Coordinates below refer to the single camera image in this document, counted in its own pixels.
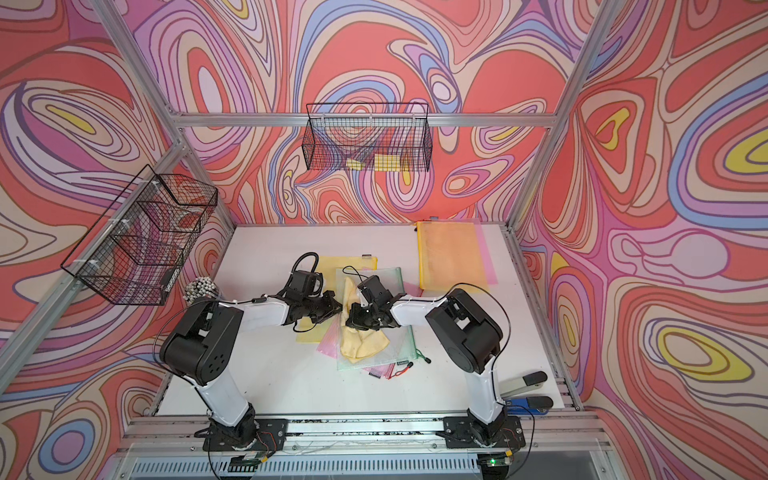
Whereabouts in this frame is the yellow mesh document bag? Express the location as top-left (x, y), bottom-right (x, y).
top-left (416, 221), bottom-right (488, 292)

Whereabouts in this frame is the black wire basket back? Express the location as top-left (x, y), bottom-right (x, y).
top-left (301, 101), bottom-right (433, 173)

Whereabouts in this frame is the yellow microfiber cloth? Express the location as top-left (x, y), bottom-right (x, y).
top-left (340, 277), bottom-right (390, 364)

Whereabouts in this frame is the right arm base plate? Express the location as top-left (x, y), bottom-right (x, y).
top-left (437, 413), bottom-right (527, 451)

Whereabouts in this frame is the black wire basket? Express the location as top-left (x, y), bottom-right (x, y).
top-left (301, 101), bottom-right (433, 173)
top-left (60, 165), bottom-right (218, 306)

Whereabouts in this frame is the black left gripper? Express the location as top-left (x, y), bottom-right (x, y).
top-left (301, 290), bottom-right (346, 324)

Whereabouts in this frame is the black wire basket left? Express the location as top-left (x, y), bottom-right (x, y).
top-left (60, 165), bottom-right (218, 306)

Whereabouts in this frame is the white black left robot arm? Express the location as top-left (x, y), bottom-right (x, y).
top-left (159, 272), bottom-right (342, 428)

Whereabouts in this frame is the pink mesh document bag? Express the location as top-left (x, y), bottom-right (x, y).
top-left (474, 223), bottom-right (498, 285)

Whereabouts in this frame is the clear mesh document bag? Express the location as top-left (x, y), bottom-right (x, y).
top-left (324, 267), bottom-right (419, 378)

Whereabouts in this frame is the pale yellow document bag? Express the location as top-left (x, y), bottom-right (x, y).
top-left (295, 255), bottom-right (378, 344)

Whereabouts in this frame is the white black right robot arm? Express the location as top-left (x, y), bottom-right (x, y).
top-left (347, 275), bottom-right (504, 426)

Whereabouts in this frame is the aluminium frame rail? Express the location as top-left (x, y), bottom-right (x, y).
top-left (0, 0), bottom-right (631, 480)

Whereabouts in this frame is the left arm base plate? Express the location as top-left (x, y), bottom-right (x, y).
top-left (201, 418), bottom-right (289, 453)

